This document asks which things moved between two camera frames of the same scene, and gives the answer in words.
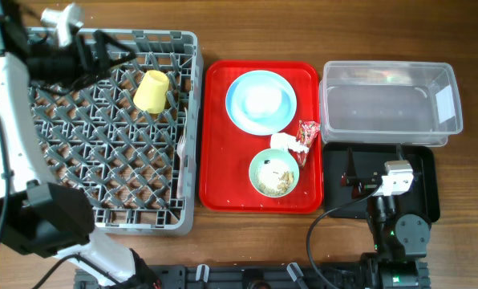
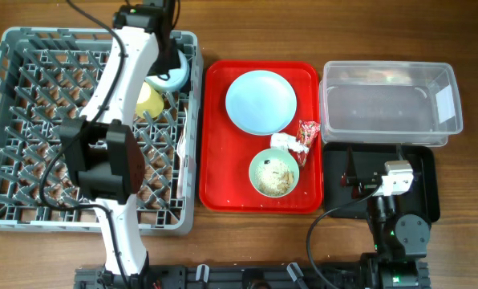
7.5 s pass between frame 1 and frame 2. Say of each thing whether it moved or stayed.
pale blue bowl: moved
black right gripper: stayed
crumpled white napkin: stayed
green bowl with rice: stayed
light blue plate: stayed
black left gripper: moved
